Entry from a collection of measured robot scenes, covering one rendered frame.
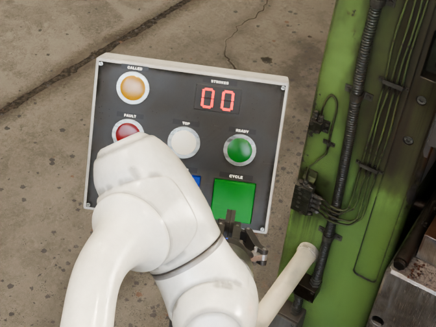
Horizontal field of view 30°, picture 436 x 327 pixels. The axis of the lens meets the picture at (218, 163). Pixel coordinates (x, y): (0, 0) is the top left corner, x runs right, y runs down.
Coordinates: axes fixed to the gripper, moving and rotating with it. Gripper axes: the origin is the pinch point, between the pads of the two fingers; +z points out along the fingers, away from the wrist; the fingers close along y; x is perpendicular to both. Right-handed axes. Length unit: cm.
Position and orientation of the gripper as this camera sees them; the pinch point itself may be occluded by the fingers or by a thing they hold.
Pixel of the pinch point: (229, 224)
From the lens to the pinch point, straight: 134.0
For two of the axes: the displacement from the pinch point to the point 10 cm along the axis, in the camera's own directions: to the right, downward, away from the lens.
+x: 1.3, -9.6, -2.5
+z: 0.6, -2.4, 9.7
